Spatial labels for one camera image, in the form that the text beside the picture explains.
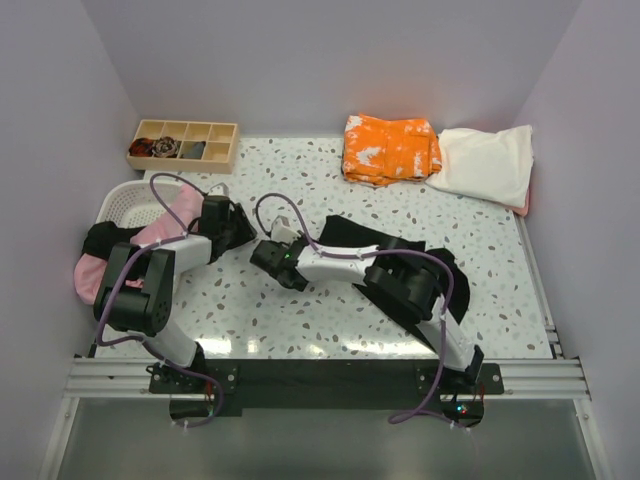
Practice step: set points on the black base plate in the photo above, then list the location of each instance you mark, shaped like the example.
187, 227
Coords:
294, 384

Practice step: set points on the black garment in basket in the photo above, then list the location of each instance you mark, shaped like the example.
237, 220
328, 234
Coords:
103, 236

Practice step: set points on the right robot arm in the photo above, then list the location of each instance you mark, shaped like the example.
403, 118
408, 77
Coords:
425, 293

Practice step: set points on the orange white folded t-shirt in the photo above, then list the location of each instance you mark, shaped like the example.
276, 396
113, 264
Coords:
381, 152

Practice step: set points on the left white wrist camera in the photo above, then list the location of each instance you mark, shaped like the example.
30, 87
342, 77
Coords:
219, 189

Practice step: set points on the brown patterned rolled fabric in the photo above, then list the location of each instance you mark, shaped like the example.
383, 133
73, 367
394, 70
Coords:
166, 147

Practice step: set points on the pink folded t-shirt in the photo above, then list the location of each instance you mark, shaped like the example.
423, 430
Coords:
522, 211

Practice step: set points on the red black rolled fabric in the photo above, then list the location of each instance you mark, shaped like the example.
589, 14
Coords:
141, 147

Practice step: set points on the wooden compartment box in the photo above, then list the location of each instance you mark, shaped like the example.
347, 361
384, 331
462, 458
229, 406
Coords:
219, 156

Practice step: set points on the grey rolled fabric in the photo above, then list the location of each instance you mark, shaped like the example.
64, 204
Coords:
193, 150

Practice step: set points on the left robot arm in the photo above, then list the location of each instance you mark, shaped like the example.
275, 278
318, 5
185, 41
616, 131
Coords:
135, 296

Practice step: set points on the pink t-shirt in basket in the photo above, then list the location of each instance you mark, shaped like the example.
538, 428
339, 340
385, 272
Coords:
89, 271

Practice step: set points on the white laundry basket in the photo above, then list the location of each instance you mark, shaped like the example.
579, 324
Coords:
137, 203

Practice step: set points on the black t-shirt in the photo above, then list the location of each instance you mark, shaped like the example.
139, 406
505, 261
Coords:
342, 232

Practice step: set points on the aluminium rail frame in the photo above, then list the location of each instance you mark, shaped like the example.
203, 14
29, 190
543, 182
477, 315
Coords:
558, 378

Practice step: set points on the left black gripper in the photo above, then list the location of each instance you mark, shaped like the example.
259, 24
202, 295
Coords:
246, 231

